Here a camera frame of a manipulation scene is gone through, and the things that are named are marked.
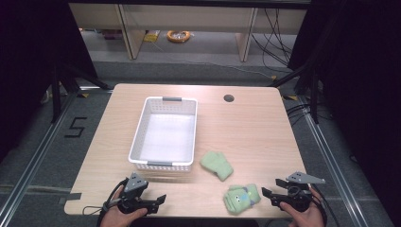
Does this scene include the plain green socks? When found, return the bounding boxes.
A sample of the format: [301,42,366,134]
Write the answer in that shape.
[199,150,235,183]

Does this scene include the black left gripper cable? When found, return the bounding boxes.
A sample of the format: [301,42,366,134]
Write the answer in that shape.
[81,178,130,227]

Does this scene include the aluminium floor rail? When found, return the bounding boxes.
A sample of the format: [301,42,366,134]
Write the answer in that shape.
[297,96,371,227]
[0,92,78,218]

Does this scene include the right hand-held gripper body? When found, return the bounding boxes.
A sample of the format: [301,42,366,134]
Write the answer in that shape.
[284,171,326,213]

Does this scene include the yellow packet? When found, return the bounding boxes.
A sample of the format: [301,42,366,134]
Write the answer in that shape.
[143,29,161,44]

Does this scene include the purple item under desk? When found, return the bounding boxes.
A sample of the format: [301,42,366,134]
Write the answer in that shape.
[103,29,123,41]

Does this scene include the dark curtain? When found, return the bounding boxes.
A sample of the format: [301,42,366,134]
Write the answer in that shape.
[0,0,98,162]
[288,0,401,227]

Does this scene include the black metal stand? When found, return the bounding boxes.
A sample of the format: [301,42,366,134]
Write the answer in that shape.
[50,61,112,125]
[268,61,320,125]

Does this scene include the bundle of black hanging cables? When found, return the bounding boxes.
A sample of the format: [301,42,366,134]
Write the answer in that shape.
[251,8,295,71]

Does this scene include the person's right hand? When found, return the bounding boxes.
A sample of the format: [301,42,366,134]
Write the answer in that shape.
[279,186,326,227]

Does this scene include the green plush toy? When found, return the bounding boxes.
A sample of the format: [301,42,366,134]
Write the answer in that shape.
[222,183,262,216]

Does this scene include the white plastic basket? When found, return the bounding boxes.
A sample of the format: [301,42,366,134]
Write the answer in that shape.
[128,96,199,173]

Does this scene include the person's left hand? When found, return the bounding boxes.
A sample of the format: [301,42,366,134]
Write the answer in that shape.
[99,188,148,227]

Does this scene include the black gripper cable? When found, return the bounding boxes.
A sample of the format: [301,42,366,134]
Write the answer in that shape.
[309,184,329,227]
[81,178,130,227]

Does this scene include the orange cable coil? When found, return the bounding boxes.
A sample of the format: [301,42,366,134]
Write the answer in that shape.
[166,29,192,44]

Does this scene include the black floor cables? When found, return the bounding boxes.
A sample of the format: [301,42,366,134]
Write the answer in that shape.
[285,102,314,128]

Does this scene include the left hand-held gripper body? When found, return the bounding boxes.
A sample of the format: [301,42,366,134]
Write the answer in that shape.
[117,171,149,216]

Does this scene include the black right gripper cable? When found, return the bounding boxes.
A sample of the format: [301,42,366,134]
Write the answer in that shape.
[309,184,329,227]

